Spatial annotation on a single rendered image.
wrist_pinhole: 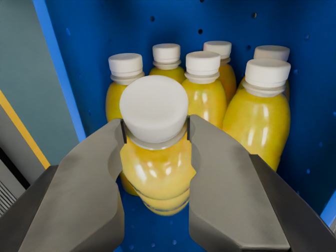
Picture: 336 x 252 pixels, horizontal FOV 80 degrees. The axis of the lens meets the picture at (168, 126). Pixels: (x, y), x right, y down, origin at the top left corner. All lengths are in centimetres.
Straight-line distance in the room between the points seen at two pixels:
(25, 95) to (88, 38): 143
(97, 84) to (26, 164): 182
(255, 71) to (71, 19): 18
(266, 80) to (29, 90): 154
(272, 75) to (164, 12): 19
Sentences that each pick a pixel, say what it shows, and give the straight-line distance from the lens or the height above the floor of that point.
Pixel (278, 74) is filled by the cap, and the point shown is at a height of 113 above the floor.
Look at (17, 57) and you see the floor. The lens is 158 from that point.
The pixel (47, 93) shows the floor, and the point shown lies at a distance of 159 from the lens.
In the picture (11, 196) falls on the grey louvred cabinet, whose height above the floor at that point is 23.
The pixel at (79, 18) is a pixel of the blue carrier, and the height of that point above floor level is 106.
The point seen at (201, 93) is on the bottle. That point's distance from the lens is 23.
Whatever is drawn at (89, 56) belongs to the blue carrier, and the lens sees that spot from 26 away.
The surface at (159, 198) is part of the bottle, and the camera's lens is 18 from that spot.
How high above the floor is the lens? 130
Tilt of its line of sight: 58 degrees down
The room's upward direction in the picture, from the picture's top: 175 degrees clockwise
